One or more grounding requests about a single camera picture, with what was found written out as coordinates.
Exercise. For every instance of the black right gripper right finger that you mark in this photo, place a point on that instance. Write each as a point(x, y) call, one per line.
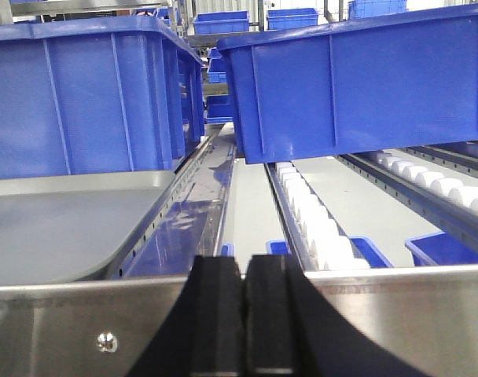
point(293, 330)

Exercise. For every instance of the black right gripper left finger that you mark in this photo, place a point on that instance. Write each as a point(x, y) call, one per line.
point(202, 334)

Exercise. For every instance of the grey metal tray on shelf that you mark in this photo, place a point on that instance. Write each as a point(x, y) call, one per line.
point(75, 227)

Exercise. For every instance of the white roller track centre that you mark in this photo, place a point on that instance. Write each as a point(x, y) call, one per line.
point(313, 234)

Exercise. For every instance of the white roller track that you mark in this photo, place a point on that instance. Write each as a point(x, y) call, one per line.
point(313, 234)
point(445, 198)

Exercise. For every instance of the small blue bin lower centre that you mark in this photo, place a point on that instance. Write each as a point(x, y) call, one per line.
point(365, 246)

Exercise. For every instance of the small blue bin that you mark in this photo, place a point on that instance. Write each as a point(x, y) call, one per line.
point(439, 248)
point(365, 246)

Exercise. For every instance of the small blue bin lower right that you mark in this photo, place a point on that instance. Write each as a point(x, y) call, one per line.
point(439, 248)

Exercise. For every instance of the white roller track right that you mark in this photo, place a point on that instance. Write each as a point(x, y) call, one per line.
point(445, 198)

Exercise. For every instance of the large blue bin left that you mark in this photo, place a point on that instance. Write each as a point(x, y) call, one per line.
point(97, 95)

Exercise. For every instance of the large blue bin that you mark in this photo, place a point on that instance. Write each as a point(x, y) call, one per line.
point(394, 81)
point(97, 95)

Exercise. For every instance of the large blue bin right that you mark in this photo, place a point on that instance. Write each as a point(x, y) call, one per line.
point(394, 81)

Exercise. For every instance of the distant blue bin right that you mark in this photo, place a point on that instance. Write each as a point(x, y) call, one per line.
point(282, 19)

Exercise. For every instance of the distant blue bin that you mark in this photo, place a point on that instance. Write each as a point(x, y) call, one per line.
point(221, 22)
point(282, 19)

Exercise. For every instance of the distant blue bin left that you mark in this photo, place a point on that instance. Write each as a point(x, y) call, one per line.
point(221, 22)

